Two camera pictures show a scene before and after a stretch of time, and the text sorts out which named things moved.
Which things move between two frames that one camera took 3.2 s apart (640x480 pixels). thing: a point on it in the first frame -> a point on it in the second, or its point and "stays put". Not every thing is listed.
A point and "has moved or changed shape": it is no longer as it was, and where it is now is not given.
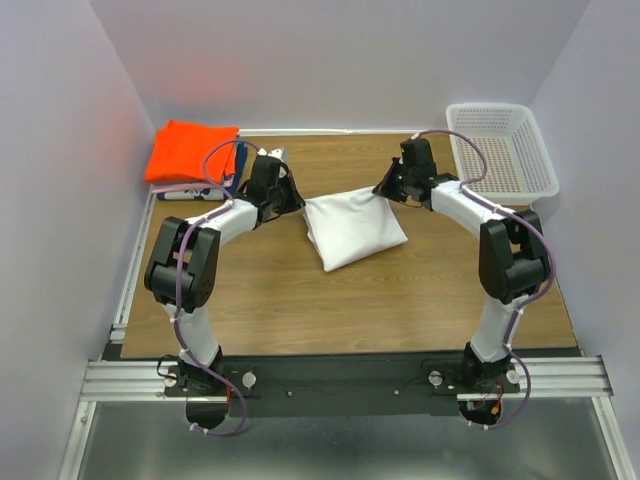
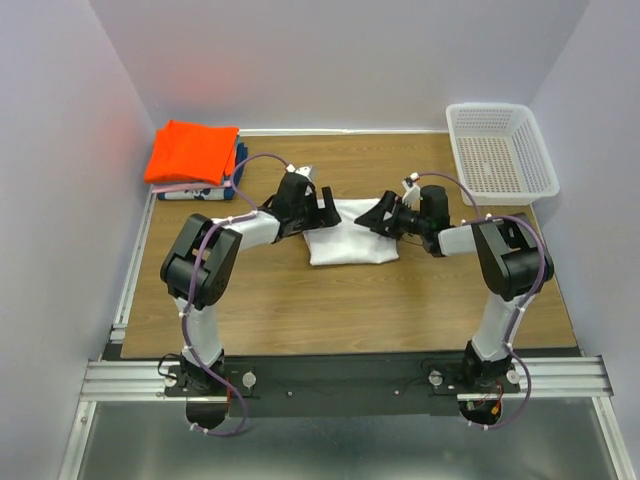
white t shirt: x=350 y=227 has moved or changed shape
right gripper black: x=384 y=188 -> x=373 y=218
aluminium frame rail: x=545 y=378 stays put
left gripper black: x=295 y=200 -> x=321 y=217
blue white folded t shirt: x=214 y=194 stays put
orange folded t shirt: x=183 y=150 stays put
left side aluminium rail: x=128 y=284 stays put
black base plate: x=322 y=385 stays put
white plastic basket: x=500 y=153 stays put
